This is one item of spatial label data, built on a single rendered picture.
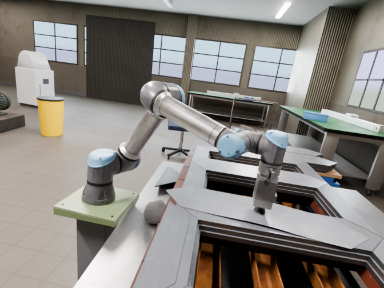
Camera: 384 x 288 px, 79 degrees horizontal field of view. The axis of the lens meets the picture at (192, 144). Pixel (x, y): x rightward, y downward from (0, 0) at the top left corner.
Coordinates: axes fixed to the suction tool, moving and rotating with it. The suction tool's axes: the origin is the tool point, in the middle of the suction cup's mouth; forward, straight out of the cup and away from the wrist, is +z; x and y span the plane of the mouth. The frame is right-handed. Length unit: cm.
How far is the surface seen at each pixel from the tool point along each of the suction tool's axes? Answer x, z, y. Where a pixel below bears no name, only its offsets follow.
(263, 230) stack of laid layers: -1.1, -0.3, -10.8
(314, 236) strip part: -17.6, -0.6, -7.4
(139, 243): 42.0, 18.2, -10.8
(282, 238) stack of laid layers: -7.2, 0.8, -10.7
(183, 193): 29.8, -0.4, 1.2
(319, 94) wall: -167, -41, 568
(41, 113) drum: 335, 48, 241
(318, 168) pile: -45, 5, 85
